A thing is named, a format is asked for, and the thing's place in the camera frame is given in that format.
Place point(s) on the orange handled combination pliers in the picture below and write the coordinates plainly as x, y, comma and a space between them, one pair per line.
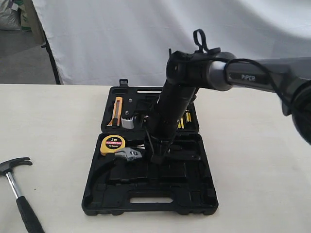
141, 146

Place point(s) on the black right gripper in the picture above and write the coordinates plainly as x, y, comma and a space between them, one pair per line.
163, 117

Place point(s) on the white backdrop cloth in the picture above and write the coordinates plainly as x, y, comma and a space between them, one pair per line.
98, 42

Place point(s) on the yellow utility knife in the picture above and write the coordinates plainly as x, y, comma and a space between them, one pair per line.
116, 115

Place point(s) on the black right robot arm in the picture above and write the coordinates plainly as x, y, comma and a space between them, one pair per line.
288, 78

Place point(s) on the short yellow black screwdriver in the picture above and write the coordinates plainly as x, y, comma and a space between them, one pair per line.
188, 116

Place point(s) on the white sacks in background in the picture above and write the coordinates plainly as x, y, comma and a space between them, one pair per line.
13, 16

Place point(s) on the black plastic tool case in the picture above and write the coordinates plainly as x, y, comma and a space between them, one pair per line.
115, 186

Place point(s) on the yellow 2m tape measure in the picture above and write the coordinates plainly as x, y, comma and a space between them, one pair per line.
111, 143

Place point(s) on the long yellow black screwdriver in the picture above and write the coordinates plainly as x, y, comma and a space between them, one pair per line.
181, 124

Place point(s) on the black backdrop stand pole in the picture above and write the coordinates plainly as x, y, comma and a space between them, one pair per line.
51, 58

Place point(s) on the steel claw hammer black grip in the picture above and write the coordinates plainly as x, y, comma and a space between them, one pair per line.
29, 218

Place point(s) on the chrome adjustable wrench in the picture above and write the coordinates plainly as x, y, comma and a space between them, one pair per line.
131, 154

